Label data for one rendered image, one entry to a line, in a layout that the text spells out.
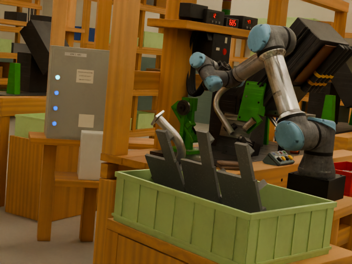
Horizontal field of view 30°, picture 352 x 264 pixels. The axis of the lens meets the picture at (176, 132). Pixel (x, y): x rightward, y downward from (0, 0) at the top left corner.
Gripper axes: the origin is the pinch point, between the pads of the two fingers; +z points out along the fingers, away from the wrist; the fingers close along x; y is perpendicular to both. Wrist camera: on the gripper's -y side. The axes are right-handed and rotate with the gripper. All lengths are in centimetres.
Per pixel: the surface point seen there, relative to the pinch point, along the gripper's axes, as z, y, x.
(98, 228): -31, -82, -39
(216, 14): -5.0, 12.5, 35.5
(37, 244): 51, -191, 24
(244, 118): 12.2, -5.6, -14.2
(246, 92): 12.0, 1.8, -2.5
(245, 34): 22.1, 14.1, 33.0
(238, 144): -109, 28, -86
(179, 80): -8.3, -20.2, 14.6
